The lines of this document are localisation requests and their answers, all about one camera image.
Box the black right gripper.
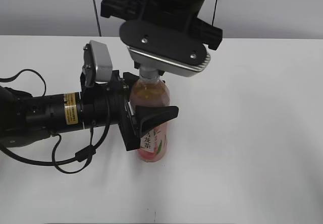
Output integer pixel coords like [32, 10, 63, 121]
[100, 0, 223, 76]

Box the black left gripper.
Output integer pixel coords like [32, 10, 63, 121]
[80, 70, 179, 151]

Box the peach oolong tea bottle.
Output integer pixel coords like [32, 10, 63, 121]
[130, 66, 170, 162]

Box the white bottle cap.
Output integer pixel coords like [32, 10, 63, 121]
[139, 67, 159, 80]

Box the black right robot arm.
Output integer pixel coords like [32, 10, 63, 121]
[100, 0, 223, 77]

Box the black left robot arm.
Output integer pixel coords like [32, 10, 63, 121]
[1, 70, 179, 151]

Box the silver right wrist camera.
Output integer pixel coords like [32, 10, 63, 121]
[119, 19, 211, 78]

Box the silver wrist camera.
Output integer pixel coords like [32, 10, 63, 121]
[82, 40, 113, 88]
[119, 19, 211, 78]

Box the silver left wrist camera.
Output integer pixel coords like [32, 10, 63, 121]
[82, 40, 113, 88]

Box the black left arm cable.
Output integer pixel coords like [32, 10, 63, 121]
[0, 69, 112, 175]

